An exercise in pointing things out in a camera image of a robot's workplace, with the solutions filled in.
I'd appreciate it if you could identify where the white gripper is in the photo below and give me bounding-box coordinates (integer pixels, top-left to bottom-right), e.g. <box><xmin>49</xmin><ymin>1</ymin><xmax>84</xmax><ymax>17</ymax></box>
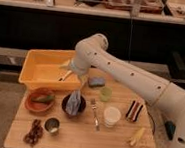
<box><xmin>60</xmin><ymin>59</ymin><xmax>89</xmax><ymax>82</ymax></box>

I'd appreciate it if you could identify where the striped black red eraser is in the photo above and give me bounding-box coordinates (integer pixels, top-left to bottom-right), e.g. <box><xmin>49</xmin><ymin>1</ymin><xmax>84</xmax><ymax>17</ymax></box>
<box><xmin>125</xmin><ymin>100</ymin><xmax>144</xmax><ymax>122</ymax></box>

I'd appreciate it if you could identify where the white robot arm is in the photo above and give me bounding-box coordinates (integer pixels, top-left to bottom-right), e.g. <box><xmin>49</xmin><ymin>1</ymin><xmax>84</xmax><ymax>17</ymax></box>
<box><xmin>64</xmin><ymin>33</ymin><xmax>185</xmax><ymax>148</ymax></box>

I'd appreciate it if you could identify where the blue sponge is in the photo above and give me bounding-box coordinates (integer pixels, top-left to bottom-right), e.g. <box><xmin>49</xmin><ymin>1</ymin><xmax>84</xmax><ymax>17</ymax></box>
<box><xmin>88</xmin><ymin>77</ymin><xmax>105</xmax><ymax>88</ymax></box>

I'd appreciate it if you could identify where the green plastic cup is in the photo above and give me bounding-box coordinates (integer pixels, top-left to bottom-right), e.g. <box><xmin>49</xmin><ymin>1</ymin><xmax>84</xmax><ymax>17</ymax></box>
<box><xmin>99</xmin><ymin>87</ymin><xmax>112</xmax><ymax>102</ymax></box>

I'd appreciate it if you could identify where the metal fork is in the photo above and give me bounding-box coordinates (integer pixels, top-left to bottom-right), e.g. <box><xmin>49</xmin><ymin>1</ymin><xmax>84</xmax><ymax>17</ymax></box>
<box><xmin>91</xmin><ymin>99</ymin><xmax>100</xmax><ymax>131</ymax></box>

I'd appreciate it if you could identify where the grey blue cloth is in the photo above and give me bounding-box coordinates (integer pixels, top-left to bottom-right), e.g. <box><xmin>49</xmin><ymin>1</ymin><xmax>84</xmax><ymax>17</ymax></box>
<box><xmin>66</xmin><ymin>90</ymin><xmax>81</xmax><ymax>116</ymax></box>

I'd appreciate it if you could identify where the black bowl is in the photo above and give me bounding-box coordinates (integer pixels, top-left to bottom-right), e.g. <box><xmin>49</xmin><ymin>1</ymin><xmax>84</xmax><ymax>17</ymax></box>
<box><xmin>61</xmin><ymin>94</ymin><xmax>87</xmax><ymax>117</ymax></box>

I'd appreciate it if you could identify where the yellow plastic bin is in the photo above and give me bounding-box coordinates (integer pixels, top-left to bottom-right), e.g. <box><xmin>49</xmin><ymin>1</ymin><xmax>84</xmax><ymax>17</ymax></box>
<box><xmin>19</xmin><ymin>49</ymin><xmax>81</xmax><ymax>91</ymax></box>

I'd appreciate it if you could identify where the green vegetable in bowl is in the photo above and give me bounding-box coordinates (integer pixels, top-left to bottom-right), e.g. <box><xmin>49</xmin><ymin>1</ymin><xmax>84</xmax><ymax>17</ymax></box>
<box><xmin>32</xmin><ymin>95</ymin><xmax>54</xmax><ymax>104</ymax></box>

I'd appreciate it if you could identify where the wooden table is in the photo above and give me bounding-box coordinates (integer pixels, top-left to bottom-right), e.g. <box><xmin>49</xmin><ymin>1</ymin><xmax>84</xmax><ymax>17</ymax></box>
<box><xmin>3</xmin><ymin>57</ymin><xmax>166</xmax><ymax>148</ymax></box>

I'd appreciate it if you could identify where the orange clay bowl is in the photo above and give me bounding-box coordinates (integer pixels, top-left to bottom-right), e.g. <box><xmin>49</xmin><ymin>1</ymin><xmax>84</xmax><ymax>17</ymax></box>
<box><xmin>24</xmin><ymin>88</ymin><xmax>55</xmax><ymax>114</ymax></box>

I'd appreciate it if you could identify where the white plastic cup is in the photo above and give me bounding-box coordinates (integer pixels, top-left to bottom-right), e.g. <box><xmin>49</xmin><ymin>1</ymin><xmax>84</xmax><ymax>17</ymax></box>
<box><xmin>103</xmin><ymin>107</ymin><xmax>122</xmax><ymax>127</ymax></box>

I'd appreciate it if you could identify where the small metal cup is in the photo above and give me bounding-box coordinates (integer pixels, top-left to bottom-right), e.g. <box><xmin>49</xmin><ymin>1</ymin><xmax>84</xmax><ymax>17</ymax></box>
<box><xmin>44</xmin><ymin>117</ymin><xmax>60</xmax><ymax>135</ymax></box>

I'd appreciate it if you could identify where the brown grape bunch toy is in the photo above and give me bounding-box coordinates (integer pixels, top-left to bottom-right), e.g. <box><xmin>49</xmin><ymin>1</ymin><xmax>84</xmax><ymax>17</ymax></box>
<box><xmin>23</xmin><ymin>119</ymin><xmax>43</xmax><ymax>146</ymax></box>

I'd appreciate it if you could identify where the black foot pedal box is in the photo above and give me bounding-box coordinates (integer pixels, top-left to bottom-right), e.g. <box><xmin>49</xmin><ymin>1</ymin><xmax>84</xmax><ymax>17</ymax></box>
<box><xmin>164</xmin><ymin>120</ymin><xmax>176</xmax><ymax>140</ymax></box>

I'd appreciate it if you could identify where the wooden handled dish brush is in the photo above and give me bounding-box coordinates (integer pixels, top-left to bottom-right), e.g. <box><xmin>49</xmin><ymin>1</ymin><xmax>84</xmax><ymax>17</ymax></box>
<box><xmin>58</xmin><ymin>70</ymin><xmax>72</xmax><ymax>81</ymax></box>

